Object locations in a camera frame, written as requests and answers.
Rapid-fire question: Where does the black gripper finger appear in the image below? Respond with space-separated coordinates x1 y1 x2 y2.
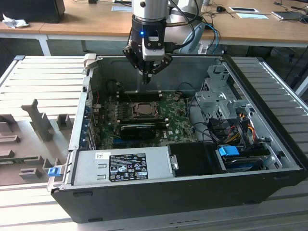
122 41 148 84
147 54 174 84

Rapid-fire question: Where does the metal socket cover frame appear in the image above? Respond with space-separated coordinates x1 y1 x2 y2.
131 102 161 119

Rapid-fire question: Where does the CPU socket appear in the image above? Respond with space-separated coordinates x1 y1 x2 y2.
129 101 162 119

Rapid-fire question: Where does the pale flat desk plate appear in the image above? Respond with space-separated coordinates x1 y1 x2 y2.
111 5 133 13
236 13 270 20

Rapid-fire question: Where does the black RAM slots row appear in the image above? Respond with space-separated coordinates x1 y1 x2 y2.
117 90 165 102
118 117 169 126

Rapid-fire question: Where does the pale blue teach pendant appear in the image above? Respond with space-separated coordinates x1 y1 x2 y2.
177 23 206 54

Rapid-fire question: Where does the wooden office desk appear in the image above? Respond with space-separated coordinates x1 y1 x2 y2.
0 0 308 48

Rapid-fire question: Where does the green motherboard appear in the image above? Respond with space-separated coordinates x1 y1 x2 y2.
92 92 200 150

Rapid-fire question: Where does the silver metal drive cage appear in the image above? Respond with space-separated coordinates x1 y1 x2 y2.
194 64 254 126

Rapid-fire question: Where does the black graphics card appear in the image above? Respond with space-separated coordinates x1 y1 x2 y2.
119 124 156 141

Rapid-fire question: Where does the large black box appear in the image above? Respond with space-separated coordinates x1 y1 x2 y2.
0 0 66 24

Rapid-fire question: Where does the hard disk in blue carrier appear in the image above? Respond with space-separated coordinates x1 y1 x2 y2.
217 145 270 173

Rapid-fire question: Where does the crumpled white paper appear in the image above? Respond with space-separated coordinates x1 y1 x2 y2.
2 13 30 29

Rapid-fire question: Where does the silver power supply unit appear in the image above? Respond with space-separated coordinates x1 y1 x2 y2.
71 146 174 186

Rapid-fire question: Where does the grey flat laptop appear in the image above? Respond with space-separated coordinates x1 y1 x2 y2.
271 10 305 22

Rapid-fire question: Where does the black open PC case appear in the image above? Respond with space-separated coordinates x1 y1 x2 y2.
47 54 308 223

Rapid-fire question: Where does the grey parts rack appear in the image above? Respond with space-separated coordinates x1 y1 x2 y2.
0 98 76 186

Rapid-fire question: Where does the small blue case latch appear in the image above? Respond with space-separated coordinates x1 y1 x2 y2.
48 167 61 178

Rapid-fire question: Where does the white camera with black bracket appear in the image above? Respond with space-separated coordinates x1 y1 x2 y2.
141 29 167 61

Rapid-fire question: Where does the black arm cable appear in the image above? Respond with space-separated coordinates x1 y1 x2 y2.
166 0 203 51

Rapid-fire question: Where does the blue cable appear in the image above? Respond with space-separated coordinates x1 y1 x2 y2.
204 23 221 54

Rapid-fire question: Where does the black internal cable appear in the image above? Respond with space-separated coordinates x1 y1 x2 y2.
189 122 218 143

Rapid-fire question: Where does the white desk cable port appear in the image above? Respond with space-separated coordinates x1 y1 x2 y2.
228 6 260 13

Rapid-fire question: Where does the yellow red wire bundle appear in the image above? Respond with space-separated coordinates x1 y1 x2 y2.
226 112 256 145

